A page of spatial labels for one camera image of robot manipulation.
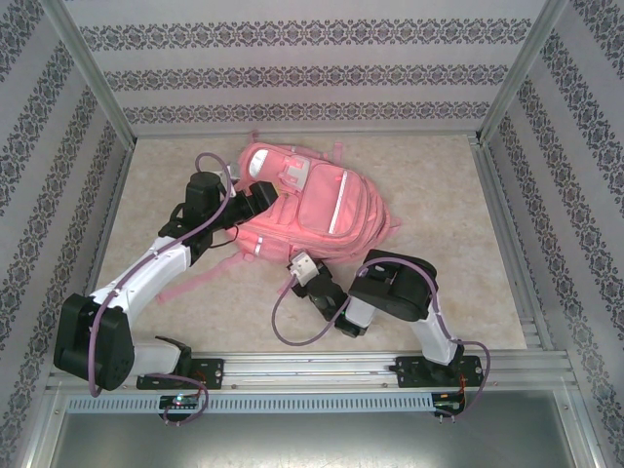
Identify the pink student backpack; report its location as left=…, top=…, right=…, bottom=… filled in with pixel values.
left=158, top=129, right=405, bottom=304

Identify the grey metal panel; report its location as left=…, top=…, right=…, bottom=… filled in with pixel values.
left=48, top=411, right=601, bottom=468

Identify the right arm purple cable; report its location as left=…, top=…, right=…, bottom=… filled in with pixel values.
left=270, top=256, right=490, bottom=426

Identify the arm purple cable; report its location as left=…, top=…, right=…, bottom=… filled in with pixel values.
left=270, top=256, right=490, bottom=426
left=89, top=152, right=231, bottom=426

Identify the aluminium mounting rail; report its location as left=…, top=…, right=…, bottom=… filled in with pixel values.
left=46, top=351, right=580, bottom=392

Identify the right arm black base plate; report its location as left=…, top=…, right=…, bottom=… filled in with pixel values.
left=393, top=354, right=485, bottom=390

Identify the aluminium side rail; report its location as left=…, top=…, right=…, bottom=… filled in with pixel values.
left=66, top=139, right=137, bottom=356
left=467, top=135, right=557, bottom=351

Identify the slotted grey cable duct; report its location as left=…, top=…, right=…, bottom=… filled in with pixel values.
left=64, top=392, right=436, bottom=414

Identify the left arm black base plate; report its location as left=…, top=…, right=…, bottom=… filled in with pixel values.
left=135, top=357, right=226, bottom=391

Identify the aluminium frame post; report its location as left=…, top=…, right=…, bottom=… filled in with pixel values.
left=41, top=0, right=137, bottom=147
left=477, top=0, right=579, bottom=147

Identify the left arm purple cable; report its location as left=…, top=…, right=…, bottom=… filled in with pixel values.
left=89, top=152, right=231, bottom=426

